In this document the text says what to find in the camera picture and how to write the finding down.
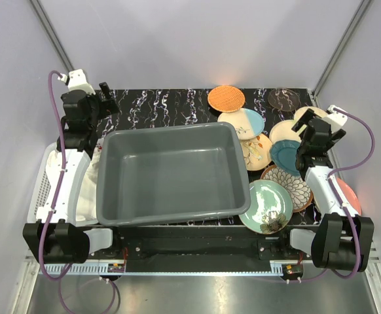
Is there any teal embossed plate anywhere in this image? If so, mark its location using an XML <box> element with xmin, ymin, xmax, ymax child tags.
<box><xmin>270</xmin><ymin>139</ymin><xmax>300</xmax><ymax>177</ymax></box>

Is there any cream and blue plate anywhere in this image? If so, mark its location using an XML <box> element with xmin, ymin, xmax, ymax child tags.
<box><xmin>217</xmin><ymin>108</ymin><xmax>264</xmax><ymax>141</ymax></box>

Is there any orange woven plate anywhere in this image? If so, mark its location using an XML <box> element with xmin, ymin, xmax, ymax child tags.
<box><xmin>208</xmin><ymin>86</ymin><xmax>245</xmax><ymax>113</ymax></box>

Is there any mint green flower plate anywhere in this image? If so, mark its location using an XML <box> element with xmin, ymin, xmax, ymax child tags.
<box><xmin>239</xmin><ymin>179</ymin><xmax>293</xmax><ymax>235</ymax></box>

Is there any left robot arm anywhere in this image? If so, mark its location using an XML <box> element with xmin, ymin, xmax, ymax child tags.
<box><xmin>22</xmin><ymin>82</ymin><xmax>122</xmax><ymax>265</ymax></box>

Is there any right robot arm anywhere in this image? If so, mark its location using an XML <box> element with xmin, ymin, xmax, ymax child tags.
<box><xmin>278</xmin><ymin>105</ymin><xmax>374</xmax><ymax>279</ymax></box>

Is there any grey plastic bin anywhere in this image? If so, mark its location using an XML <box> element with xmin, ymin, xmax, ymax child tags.
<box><xmin>96</xmin><ymin>122</ymin><xmax>251</xmax><ymax>226</ymax></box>

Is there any beige wooden round plate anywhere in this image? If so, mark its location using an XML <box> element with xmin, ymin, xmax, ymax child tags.
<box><xmin>293</xmin><ymin>106</ymin><xmax>328</xmax><ymax>122</ymax></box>

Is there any cream green centre plate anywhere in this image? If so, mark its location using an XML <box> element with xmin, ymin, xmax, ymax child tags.
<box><xmin>269</xmin><ymin>120</ymin><xmax>301</xmax><ymax>144</ymax></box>

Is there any dark transparent glass plate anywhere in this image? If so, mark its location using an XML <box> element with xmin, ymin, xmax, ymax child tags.
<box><xmin>268</xmin><ymin>88</ymin><xmax>300</xmax><ymax>112</ymax></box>

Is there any cream leaf pattern plate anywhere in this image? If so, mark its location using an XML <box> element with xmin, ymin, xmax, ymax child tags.
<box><xmin>240</xmin><ymin>133</ymin><xmax>272</xmax><ymax>171</ymax></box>

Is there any white petal pattern bowl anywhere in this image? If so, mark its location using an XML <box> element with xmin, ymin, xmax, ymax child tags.
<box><xmin>261</xmin><ymin>165</ymin><xmax>313</xmax><ymax>213</ymax></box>

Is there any pink and cream plate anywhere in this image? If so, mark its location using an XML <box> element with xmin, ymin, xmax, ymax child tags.
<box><xmin>336</xmin><ymin>177</ymin><xmax>361</xmax><ymax>215</ymax></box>

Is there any white plastic basket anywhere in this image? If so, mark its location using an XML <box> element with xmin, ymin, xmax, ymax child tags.
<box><xmin>27</xmin><ymin>141</ymin><xmax>100</xmax><ymax>228</ymax></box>

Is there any white cloth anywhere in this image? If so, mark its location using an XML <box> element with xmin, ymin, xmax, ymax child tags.
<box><xmin>46</xmin><ymin>146</ymin><xmax>101</xmax><ymax>226</ymax></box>

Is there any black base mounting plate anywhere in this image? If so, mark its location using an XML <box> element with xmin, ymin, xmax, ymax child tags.
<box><xmin>90</xmin><ymin>225</ymin><xmax>311</xmax><ymax>275</ymax></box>

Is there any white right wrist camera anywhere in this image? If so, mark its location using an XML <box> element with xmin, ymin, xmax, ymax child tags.
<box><xmin>323</xmin><ymin>105</ymin><xmax>348</xmax><ymax>133</ymax></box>

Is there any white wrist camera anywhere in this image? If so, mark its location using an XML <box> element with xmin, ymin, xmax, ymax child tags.
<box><xmin>58</xmin><ymin>69</ymin><xmax>96</xmax><ymax>95</ymax></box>
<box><xmin>323</xmin><ymin>105</ymin><xmax>348</xmax><ymax>133</ymax></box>

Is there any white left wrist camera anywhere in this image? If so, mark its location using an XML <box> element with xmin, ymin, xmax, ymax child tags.
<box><xmin>58</xmin><ymin>69</ymin><xmax>96</xmax><ymax>95</ymax></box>

